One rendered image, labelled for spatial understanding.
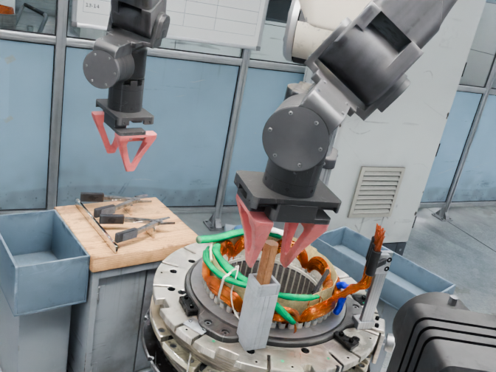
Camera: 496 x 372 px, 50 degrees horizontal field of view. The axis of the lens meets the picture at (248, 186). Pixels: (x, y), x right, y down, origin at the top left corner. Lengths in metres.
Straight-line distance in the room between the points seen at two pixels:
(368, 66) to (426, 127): 2.83
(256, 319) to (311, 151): 0.25
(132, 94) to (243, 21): 2.18
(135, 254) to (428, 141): 2.69
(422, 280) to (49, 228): 0.68
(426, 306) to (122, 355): 0.83
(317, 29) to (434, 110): 2.30
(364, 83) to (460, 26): 2.79
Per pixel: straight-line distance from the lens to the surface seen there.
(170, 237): 0.93
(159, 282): 0.75
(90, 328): 0.93
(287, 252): 0.62
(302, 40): 1.09
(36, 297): 0.87
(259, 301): 0.62
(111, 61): 0.82
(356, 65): 0.51
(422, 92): 3.22
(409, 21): 0.52
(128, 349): 1.00
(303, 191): 0.55
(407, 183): 3.40
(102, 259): 0.85
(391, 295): 0.97
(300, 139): 0.45
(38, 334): 0.94
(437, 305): 0.23
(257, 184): 0.55
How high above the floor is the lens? 1.50
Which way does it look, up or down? 21 degrees down
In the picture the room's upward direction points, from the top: 11 degrees clockwise
